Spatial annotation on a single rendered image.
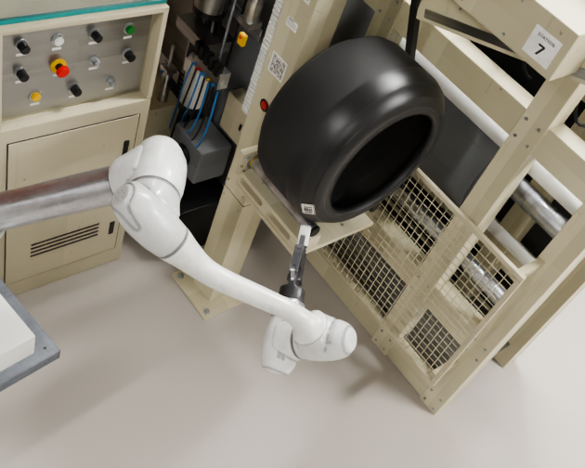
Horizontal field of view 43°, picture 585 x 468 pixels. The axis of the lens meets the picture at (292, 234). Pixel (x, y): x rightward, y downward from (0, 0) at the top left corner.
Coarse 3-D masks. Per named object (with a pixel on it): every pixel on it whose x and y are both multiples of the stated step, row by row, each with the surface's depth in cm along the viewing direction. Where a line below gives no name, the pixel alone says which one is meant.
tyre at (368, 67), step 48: (336, 48) 210; (384, 48) 213; (288, 96) 209; (336, 96) 203; (384, 96) 202; (432, 96) 214; (288, 144) 210; (336, 144) 203; (384, 144) 254; (432, 144) 237; (288, 192) 220; (336, 192) 251; (384, 192) 243
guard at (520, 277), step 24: (432, 216) 260; (336, 240) 305; (384, 240) 283; (408, 240) 273; (432, 240) 264; (360, 264) 298; (384, 264) 287; (480, 264) 250; (504, 264) 241; (432, 288) 271; (504, 288) 246; (384, 312) 296; (456, 312) 266; (432, 384) 286
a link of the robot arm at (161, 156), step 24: (144, 144) 184; (168, 144) 184; (120, 168) 181; (144, 168) 177; (168, 168) 178; (0, 192) 194; (24, 192) 190; (48, 192) 188; (72, 192) 186; (96, 192) 184; (0, 216) 192; (24, 216) 191; (48, 216) 191
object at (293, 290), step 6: (294, 276) 209; (294, 282) 209; (282, 288) 209; (288, 288) 208; (294, 288) 208; (300, 288) 209; (282, 294) 208; (288, 294) 208; (294, 294) 208; (300, 294) 208; (300, 300) 209
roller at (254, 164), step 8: (256, 160) 249; (256, 168) 248; (264, 176) 246; (272, 184) 244; (272, 192) 245; (280, 200) 242; (288, 208) 241; (296, 216) 239; (304, 224) 237; (312, 224) 236; (312, 232) 236
